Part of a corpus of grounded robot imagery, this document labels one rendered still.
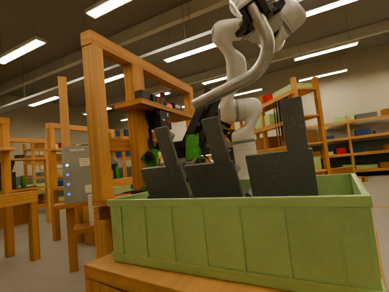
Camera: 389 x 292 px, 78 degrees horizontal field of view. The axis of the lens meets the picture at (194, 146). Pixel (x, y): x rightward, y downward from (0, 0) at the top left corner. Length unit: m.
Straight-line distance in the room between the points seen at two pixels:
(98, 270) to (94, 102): 1.10
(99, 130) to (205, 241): 1.17
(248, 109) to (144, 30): 5.53
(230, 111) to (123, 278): 0.88
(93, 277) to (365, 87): 10.85
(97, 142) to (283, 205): 1.28
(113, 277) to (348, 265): 0.51
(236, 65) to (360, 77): 10.06
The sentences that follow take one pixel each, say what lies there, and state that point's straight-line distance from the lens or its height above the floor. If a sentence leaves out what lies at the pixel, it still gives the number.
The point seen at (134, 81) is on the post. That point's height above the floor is 1.71.
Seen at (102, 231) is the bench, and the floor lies 0.69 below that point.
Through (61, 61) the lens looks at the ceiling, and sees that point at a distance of 8.64.
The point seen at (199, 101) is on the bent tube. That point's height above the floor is 1.19.
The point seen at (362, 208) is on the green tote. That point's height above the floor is 0.94.
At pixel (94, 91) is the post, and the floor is 1.54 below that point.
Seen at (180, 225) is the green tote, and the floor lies 0.90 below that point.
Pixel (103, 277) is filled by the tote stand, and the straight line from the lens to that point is 0.75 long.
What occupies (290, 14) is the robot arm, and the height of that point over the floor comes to 1.44.
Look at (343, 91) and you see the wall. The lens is 11.02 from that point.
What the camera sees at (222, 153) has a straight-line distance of 0.60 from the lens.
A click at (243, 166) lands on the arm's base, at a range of 1.24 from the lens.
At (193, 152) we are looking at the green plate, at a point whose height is 1.13.
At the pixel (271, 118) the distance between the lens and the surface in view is 5.09.
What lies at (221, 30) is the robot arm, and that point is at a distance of 1.24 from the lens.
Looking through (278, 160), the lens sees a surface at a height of 1.03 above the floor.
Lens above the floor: 1.04
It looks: 4 degrees up
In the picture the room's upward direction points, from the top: 6 degrees counter-clockwise
